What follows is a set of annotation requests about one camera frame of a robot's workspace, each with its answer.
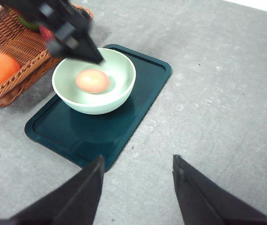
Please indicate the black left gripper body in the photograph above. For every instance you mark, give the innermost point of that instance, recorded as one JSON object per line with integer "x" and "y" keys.
{"x": 61, "y": 23}

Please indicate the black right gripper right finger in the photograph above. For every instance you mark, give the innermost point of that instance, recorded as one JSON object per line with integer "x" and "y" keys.
{"x": 205, "y": 202}

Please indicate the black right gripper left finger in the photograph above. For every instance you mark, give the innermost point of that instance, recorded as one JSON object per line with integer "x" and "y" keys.
{"x": 73, "y": 203}

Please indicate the brown egg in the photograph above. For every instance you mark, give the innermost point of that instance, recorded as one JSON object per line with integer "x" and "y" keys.
{"x": 92, "y": 81}

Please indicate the light green bowl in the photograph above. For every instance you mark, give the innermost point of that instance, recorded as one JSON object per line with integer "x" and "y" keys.
{"x": 117, "y": 65}

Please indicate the brown wicker basket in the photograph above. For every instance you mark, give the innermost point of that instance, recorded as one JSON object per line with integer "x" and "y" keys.
{"x": 30, "y": 50}

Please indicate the red yellow apple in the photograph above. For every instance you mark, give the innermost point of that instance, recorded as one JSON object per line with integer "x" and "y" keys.
{"x": 47, "y": 33}

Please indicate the green lime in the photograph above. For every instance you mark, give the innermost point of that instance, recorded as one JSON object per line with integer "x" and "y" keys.
{"x": 31, "y": 25}

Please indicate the dark green rectangular tray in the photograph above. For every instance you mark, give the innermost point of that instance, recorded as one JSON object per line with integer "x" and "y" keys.
{"x": 84, "y": 137}

